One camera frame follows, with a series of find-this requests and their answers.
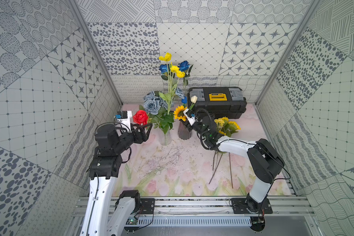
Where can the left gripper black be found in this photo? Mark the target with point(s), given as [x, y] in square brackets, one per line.
[138, 134]

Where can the yellow carnation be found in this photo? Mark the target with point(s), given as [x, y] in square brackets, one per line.
[221, 122]

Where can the small yellow sunflower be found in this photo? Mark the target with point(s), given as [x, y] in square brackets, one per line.
[179, 113]

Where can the yellow poppy spray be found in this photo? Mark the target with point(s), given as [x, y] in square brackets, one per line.
[173, 79]

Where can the yellow sunflower with bud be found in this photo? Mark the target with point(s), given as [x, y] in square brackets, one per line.
[216, 162]

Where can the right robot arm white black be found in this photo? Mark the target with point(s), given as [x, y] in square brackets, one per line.
[265, 160]

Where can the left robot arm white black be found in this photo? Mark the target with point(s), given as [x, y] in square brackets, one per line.
[113, 139]

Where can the clear glass vase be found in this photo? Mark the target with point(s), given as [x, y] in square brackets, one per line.
[164, 137]

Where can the red rose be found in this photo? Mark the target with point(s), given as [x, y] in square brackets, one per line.
[140, 117]

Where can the dusty blue rose bunch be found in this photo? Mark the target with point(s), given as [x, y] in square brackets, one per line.
[154, 101]

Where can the white tulip bud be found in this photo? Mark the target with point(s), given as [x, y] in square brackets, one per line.
[193, 101]

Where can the black toolbox yellow latch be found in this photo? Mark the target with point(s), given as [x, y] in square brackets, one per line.
[219, 101]

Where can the dark blue rose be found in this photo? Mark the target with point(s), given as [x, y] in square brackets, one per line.
[164, 69]
[185, 67]

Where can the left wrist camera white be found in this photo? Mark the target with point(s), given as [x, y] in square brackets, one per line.
[124, 118]

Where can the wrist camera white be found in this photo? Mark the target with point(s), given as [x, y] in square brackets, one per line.
[124, 118]
[190, 116]

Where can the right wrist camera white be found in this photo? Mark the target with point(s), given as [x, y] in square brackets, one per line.
[190, 116]

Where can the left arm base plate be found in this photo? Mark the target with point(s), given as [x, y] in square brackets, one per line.
[145, 206]

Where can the aluminium mounting rail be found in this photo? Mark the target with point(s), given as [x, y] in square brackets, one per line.
[220, 206]

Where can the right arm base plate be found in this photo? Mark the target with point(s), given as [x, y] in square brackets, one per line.
[248, 206]

